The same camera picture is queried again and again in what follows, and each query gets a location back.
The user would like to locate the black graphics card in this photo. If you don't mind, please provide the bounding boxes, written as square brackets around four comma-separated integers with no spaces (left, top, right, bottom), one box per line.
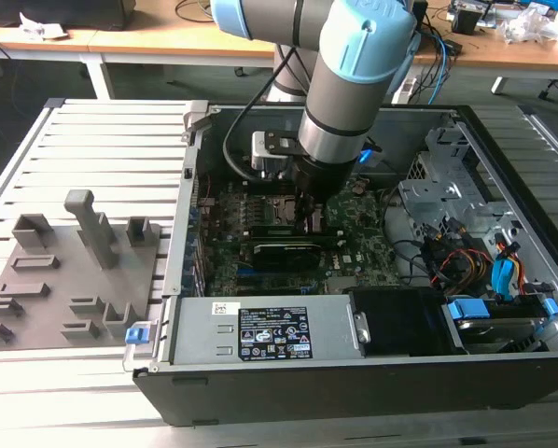
[249,240,323,275]

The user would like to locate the crumpled white paper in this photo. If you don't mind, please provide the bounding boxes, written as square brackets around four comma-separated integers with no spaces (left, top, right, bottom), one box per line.
[19,11,69,39]

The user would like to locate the white power strip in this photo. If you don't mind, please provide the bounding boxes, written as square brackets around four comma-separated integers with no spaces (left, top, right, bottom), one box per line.
[392,76,419,105]

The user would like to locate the grey power supply unit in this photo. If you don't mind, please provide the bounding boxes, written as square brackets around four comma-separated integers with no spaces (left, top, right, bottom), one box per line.
[168,293,368,369]

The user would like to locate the CPU socket metal cover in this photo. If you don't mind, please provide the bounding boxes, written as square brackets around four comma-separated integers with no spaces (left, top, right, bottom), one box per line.
[263,194,300,228]

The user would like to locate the green motherboard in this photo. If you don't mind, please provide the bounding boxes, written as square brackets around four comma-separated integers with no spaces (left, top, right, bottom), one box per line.
[189,175,404,298]

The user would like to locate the grey parts rack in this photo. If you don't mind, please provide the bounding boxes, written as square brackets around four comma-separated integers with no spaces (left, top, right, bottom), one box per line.
[0,188,163,352]

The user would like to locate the blue case latch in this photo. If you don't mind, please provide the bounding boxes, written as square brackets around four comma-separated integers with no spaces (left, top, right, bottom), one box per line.
[125,326,149,347]

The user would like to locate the open black PC case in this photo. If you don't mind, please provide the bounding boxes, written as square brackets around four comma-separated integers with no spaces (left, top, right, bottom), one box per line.
[121,100,558,428]

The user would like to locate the black desktop device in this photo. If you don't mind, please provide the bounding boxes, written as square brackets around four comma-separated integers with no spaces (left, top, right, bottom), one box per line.
[413,0,430,30]

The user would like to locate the grey case handle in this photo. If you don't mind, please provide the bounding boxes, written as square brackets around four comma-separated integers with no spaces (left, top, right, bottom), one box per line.
[121,319,162,374]

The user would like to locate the red yellow wire bundle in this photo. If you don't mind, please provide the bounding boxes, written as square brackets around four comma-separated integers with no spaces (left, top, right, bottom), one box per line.
[435,246,495,288]

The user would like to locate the silver wrist camera black mount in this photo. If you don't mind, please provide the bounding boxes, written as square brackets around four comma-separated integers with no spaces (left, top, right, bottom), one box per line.
[249,129,304,182]

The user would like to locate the small black box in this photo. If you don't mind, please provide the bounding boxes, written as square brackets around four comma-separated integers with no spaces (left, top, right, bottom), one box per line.
[450,7,484,35]

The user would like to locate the black camera cable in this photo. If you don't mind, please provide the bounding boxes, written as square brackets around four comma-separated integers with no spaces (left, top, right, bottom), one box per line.
[221,46,300,183]

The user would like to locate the clear plastic bag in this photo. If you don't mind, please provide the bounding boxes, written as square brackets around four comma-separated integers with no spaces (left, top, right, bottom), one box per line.
[495,2,558,47]

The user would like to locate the blue flat cable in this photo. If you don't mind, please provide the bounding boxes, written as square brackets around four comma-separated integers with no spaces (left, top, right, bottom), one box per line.
[491,240,525,303]

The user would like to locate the metal drive cage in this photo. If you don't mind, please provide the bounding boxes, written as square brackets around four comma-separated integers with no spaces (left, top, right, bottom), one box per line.
[397,124,533,245]

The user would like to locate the large black box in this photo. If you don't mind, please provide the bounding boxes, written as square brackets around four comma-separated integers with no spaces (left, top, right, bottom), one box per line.
[0,0,133,32]

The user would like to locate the black plastic drive cover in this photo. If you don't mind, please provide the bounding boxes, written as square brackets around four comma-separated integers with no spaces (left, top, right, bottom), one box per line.
[342,287,453,359]

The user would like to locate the black label sticker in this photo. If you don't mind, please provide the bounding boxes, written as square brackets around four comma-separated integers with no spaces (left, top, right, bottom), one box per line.
[237,306,310,362]

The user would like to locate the hard disk blue carrier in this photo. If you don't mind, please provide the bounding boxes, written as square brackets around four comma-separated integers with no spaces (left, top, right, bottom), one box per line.
[440,297,558,357]

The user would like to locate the wooden desk white legs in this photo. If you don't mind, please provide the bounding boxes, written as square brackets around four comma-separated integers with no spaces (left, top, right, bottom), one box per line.
[0,0,558,102]

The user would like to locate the blue cables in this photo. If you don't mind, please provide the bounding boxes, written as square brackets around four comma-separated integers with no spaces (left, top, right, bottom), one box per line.
[427,32,453,105]

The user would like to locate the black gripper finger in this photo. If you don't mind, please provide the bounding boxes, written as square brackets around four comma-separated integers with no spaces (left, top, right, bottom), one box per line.
[307,198,328,235]
[295,189,309,235]

